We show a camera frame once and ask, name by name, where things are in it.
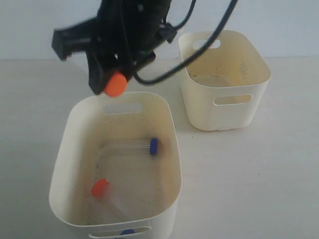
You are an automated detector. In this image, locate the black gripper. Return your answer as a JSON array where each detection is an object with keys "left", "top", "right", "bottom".
[{"left": 51, "top": 9, "right": 176, "bottom": 95}]

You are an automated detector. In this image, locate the small cream plastic bin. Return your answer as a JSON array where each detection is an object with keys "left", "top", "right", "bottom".
[{"left": 180, "top": 30, "right": 272, "bottom": 131}]

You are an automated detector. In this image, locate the black cable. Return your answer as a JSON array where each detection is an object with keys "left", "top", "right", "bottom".
[{"left": 119, "top": 0, "right": 239, "bottom": 86}]

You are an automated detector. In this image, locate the large cream plastic bin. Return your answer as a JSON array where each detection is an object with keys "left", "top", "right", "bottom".
[{"left": 49, "top": 92, "right": 182, "bottom": 239}]

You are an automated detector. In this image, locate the orange-capped clear tube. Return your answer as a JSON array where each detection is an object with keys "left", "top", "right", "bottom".
[
  {"left": 91, "top": 178, "right": 134, "bottom": 221},
  {"left": 103, "top": 71, "right": 128, "bottom": 98}
]

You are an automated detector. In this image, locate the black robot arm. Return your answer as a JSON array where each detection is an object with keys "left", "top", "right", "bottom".
[{"left": 51, "top": 0, "right": 176, "bottom": 97}]

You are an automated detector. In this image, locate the blue-capped clear tube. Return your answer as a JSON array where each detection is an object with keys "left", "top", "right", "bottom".
[
  {"left": 120, "top": 229, "right": 135, "bottom": 235},
  {"left": 104, "top": 138, "right": 159, "bottom": 155}
]

